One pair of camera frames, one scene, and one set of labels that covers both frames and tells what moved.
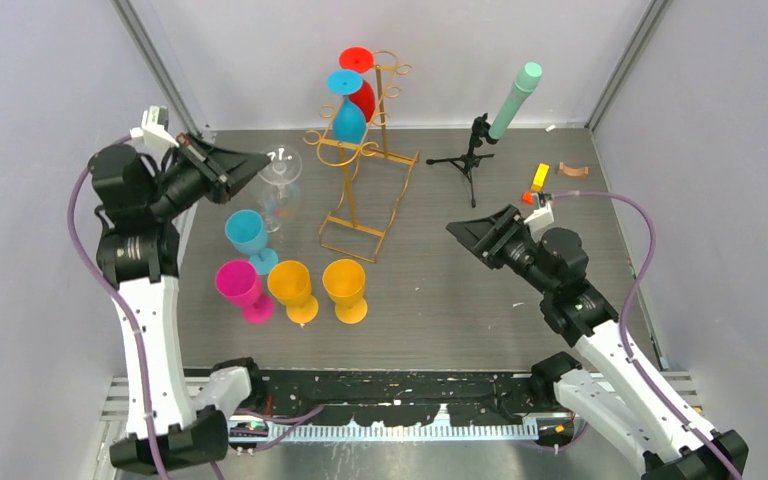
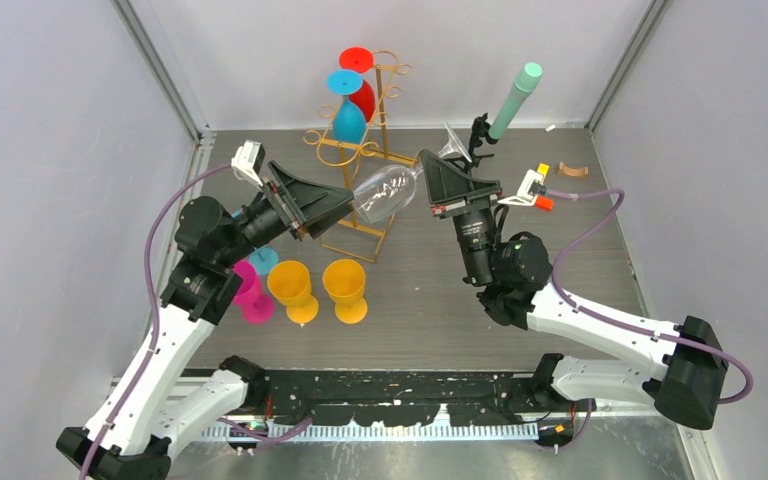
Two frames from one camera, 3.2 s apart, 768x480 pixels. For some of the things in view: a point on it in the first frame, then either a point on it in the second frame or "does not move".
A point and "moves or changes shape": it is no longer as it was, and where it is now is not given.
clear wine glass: [279, 201] moves or changes shape
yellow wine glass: [289, 282] does not move
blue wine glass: [349, 122] does not move
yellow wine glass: [344, 282] does not move
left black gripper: [223, 171] to [317, 207]
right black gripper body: [512, 248] to [476, 215]
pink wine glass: [238, 281] does not move
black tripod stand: [467, 162] does not move
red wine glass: [362, 60] does not move
